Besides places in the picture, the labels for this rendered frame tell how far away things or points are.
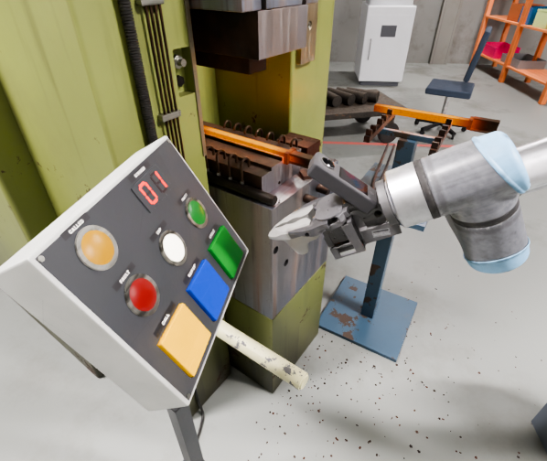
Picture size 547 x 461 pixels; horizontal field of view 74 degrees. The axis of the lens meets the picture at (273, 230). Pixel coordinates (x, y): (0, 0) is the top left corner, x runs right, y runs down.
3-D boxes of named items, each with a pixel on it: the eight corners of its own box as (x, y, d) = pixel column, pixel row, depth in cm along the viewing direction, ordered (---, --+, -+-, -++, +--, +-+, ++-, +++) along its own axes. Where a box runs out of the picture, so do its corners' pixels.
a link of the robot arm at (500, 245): (509, 223, 63) (495, 166, 57) (546, 268, 54) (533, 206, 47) (454, 243, 66) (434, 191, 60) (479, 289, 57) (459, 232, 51)
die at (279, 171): (300, 171, 114) (301, 145, 109) (262, 198, 101) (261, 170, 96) (204, 141, 134) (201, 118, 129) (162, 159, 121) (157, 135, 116)
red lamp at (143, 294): (166, 300, 50) (161, 277, 47) (139, 322, 47) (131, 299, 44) (152, 291, 51) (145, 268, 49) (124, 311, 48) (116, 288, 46)
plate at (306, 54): (315, 59, 121) (318, -1, 111) (300, 64, 115) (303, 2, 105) (309, 58, 122) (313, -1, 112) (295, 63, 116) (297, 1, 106)
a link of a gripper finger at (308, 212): (282, 254, 66) (328, 240, 62) (265, 230, 63) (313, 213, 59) (284, 244, 68) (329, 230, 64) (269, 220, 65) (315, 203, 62)
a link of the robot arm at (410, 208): (417, 179, 48) (409, 150, 55) (380, 192, 50) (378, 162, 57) (437, 230, 51) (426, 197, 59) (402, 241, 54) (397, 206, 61)
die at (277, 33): (305, 47, 93) (308, 4, 88) (259, 60, 80) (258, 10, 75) (191, 33, 113) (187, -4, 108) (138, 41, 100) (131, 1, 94)
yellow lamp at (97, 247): (125, 256, 46) (117, 229, 44) (92, 276, 43) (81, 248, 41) (111, 247, 48) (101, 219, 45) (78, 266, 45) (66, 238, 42)
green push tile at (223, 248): (244, 253, 72) (223, 224, 69) (234, 278, 66) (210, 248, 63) (237, 255, 73) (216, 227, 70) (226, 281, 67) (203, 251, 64)
